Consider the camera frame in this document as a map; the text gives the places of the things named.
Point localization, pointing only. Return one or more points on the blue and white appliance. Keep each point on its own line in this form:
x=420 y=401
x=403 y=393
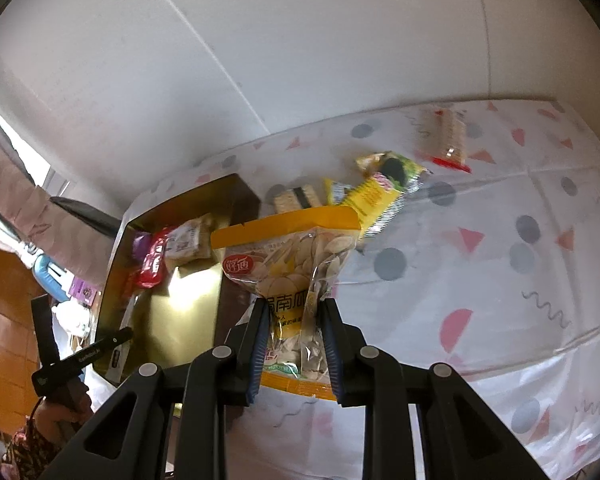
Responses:
x=47 y=272

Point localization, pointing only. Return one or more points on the small yellow snack packet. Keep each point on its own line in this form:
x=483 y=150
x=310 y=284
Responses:
x=336 y=191

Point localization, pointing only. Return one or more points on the gold tin box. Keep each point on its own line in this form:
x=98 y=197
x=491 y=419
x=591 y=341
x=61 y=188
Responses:
x=190 y=300

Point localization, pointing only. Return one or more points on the beige snack packet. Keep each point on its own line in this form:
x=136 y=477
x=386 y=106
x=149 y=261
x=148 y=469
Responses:
x=190 y=240

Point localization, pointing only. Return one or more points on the dark floral clothing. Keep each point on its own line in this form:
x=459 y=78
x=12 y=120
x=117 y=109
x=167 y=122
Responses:
x=30 y=452

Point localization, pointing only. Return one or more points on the yellow green snack packet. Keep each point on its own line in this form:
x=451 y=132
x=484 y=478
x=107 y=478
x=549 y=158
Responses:
x=380 y=195

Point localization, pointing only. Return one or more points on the purple box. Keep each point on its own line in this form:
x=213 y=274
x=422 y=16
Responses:
x=82 y=292

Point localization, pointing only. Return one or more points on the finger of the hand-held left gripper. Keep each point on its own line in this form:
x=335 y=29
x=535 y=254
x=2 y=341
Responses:
x=117 y=340

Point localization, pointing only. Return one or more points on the pink patterned curtain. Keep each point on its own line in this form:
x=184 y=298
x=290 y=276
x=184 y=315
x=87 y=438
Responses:
x=10 y=185

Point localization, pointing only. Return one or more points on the person's left hand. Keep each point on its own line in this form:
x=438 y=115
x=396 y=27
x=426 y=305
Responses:
x=62 y=410

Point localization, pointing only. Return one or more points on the shiny red foil packet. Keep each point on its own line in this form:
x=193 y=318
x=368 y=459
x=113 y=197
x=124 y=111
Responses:
x=152 y=265

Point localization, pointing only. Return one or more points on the white cloth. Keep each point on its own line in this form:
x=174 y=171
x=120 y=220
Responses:
x=72 y=317

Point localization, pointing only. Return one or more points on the patterned white tablecloth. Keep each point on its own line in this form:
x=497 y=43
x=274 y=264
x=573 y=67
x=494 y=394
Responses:
x=480 y=270

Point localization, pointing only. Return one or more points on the purple candy packet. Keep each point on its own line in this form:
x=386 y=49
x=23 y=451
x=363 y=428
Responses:
x=141 y=246

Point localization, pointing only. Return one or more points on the pumpkin seed packet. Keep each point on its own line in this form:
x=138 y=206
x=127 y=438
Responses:
x=290 y=260

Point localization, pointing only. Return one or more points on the small red-ended cracker packet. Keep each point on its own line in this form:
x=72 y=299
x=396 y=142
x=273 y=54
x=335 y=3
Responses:
x=442 y=132

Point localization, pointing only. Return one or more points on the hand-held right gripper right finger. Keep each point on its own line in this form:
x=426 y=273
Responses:
x=332 y=360

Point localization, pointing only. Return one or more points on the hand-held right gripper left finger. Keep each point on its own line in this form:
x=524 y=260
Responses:
x=256 y=360

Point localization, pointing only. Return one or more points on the cracker packet with black band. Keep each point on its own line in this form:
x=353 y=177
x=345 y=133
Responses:
x=287 y=201

